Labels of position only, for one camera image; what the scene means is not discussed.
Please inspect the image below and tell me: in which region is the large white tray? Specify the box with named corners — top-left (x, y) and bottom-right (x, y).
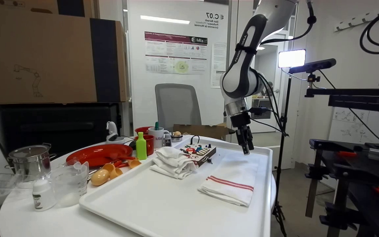
top-left (79, 137), bottom-right (274, 237)

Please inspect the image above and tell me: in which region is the grey office chair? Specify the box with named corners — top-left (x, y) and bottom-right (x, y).
top-left (155, 83), bottom-right (201, 130)

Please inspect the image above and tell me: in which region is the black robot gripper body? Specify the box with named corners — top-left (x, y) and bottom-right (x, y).
top-left (230, 111), bottom-right (250, 133)

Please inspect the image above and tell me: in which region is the black metal stand frame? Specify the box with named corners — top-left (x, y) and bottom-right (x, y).
top-left (305, 88), bottom-right (379, 237)

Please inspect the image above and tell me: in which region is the small white dropper bottle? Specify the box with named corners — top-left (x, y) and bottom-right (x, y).
top-left (32, 179), bottom-right (55, 211)

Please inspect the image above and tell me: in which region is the white spray bottle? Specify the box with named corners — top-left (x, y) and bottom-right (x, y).
top-left (107, 121), bottom-right (118, 141)

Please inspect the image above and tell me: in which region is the bread roll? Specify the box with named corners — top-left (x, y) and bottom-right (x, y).
top-left (91, 169), bottom-right (109, 187)

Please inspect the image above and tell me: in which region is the wall poster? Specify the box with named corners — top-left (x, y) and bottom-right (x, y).
top-left (145, 32), bottom-right (208, 75)

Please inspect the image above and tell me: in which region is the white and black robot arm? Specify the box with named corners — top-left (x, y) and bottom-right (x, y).
top-left (221, 0), bottom-right (296, 154)

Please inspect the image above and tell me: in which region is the glass pot with handle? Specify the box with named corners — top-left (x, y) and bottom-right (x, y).
top-left (9, 145), bottom-right (51, 182)

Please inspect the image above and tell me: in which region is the folded red striped towel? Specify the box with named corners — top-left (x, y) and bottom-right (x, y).
top-left (151, 146), bottom-right (196, 179)

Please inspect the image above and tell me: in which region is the clear plastic cup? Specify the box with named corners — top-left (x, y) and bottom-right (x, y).
top-left (53, 162), bottom-right (89, 207)

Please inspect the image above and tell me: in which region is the black camera on stand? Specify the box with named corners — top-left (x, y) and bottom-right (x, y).
top-left (288, 58), bottom-right (337, 74)

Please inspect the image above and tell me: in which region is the large cardboard box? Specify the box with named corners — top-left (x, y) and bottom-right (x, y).
top-left (0, 8), bottom-right (128, 105)

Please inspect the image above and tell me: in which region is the bright led light panel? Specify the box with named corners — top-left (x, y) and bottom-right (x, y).
top-left (278, 50), bottom-right (307, 69)

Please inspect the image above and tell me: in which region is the red cup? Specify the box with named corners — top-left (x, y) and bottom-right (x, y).
top-left (136, 127), bottom-right (154, 159)

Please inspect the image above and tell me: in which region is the white towel with red stripes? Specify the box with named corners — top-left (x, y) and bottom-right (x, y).
top-left (197, 159), bottom-right (259, 207)

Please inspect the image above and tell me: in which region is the red plate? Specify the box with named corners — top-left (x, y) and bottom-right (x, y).
top-left (66, 144), bottom-right (133, 169)

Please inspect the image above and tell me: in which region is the green squeeze bottle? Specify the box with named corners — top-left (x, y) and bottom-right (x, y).
top-left (136, 132), bottom-right (147, 161)

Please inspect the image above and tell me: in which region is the wooden busy board toy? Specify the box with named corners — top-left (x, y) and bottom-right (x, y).
top-left (182, 136), bottom-right (216, 166)

